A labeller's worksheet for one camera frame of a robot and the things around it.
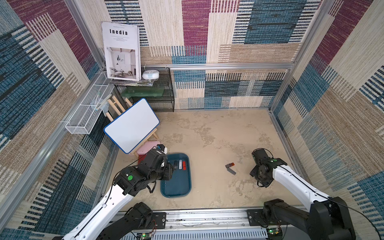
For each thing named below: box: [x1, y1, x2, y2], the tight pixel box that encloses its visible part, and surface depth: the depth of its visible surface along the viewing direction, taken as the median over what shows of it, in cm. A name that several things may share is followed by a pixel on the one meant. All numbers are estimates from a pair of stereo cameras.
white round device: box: [142, 69, 160, 80], surface depth 89 cm
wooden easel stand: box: [105, 95, 160, 158], surface depth 82 cm
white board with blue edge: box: [103, 98, 160, 154], surface depth 86 cm
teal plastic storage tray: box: [160, 153, 192, 198], surface depth 89 cm
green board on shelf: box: [120, 86, 165, 97], surface depth 96 cm
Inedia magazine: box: [101, 21, 142, 82], surface depth 79 cm
